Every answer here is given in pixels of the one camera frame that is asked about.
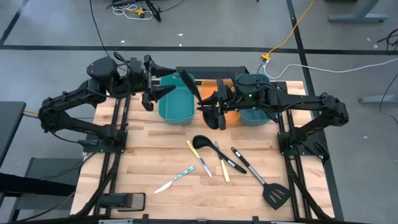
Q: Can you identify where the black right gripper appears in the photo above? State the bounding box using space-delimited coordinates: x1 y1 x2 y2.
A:
197 79 239 131

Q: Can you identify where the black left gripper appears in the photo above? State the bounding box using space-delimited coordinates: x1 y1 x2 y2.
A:
136 55 177 111

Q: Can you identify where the black ladle with white label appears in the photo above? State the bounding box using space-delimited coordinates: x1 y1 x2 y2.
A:
192 134 248 174

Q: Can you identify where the black slotted spatula steel shank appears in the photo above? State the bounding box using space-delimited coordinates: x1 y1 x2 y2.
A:
230 147 292 211

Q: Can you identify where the orange plastic bin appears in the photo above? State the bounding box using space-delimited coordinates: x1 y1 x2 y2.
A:
198 78 242 125

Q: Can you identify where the teal plastic bin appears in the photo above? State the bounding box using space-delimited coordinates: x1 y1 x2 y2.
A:
157 73 196 126

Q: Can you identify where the black perforated computer case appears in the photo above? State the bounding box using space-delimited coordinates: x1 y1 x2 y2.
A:
175 65 249 80

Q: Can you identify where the blue-grey plastic bin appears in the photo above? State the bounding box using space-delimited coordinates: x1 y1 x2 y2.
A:
234 73 279 127

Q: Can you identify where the black side table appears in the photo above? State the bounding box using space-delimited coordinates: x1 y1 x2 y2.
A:
0 101 27 167

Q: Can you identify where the grey desk foot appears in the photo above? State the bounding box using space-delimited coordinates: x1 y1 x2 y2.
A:
328 0 389 23
359 95 398 104

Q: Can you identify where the cream-handled table knife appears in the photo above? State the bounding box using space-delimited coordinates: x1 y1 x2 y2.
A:
186 139 213 178
214 141 231 183

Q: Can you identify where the black floor cable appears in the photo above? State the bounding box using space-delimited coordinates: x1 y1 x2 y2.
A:
89 0 137 72

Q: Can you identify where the teal-patterned handle table knife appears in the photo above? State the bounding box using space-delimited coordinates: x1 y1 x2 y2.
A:
153 165 196 194

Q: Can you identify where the white coiled cable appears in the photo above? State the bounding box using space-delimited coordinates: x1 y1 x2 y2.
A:
111 4 154 21

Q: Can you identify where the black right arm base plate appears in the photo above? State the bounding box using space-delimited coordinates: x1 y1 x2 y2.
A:
278 129 327 156

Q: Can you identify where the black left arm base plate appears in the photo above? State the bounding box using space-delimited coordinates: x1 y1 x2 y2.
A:
83 128 128 154

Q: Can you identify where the black left frame strut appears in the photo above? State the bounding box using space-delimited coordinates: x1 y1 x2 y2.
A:
73 105 130 218

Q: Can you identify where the black frame strut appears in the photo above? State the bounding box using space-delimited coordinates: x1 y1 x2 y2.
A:
284 116 335 220
73 105 130 218

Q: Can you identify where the yellow extension cable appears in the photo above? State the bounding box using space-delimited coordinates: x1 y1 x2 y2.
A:
261 0 317 62

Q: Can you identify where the white floor cable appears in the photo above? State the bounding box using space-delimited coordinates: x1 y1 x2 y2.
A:
257 57 398 80

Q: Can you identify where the black table edge rail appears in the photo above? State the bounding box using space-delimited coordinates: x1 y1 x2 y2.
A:
71 214 343 224

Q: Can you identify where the black right frame strut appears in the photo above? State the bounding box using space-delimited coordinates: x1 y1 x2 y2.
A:
284 116 335 220

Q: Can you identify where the black bracket device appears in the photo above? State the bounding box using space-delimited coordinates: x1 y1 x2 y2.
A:
99 192 146 212

